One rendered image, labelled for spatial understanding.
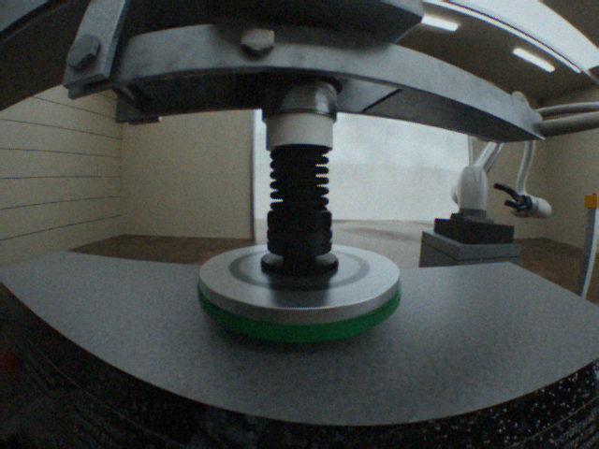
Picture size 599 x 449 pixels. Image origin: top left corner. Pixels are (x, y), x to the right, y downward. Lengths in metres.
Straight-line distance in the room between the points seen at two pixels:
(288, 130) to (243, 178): 4.97
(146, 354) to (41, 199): 5.37
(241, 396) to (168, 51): 0.27
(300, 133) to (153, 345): 0.24
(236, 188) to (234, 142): 0.97
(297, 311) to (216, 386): 0.08
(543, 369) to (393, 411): 0.15
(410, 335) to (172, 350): 0.22
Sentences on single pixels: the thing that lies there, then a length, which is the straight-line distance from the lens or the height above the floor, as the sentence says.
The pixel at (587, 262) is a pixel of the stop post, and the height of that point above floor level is 0.66.
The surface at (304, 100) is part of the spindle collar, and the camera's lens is 0.23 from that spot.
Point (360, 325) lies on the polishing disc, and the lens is 0.19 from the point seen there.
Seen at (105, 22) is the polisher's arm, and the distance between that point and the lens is 0.27.
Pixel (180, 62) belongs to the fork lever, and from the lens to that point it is 0.23.
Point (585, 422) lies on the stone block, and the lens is 0.31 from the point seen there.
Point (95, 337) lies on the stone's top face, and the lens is 0.29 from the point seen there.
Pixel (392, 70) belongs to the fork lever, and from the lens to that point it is 0.26.
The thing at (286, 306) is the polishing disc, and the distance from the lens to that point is 0.18.
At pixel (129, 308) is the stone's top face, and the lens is 0.34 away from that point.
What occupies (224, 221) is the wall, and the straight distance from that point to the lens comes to 5.38.
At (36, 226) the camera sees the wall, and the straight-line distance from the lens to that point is 5.50.
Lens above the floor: 1.00
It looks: 8 degrees down
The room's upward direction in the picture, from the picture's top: straight up
